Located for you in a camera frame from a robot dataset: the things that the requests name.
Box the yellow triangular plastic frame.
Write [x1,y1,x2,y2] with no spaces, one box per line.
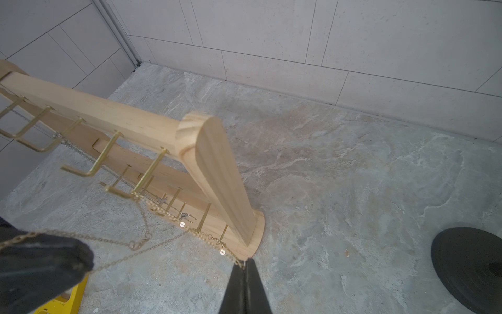
[35,274,89,314]

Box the wooden jewelry display stand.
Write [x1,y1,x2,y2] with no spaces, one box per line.
[1,60,265,262]

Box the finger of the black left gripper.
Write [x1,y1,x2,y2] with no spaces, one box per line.
[1,234,94,313]

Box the black microphone stand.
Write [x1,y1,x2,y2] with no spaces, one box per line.
[431,227,501,313]

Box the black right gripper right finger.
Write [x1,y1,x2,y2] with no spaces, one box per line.
[244,259,273,314]

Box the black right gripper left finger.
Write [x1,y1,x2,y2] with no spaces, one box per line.
[218,265,246,314]

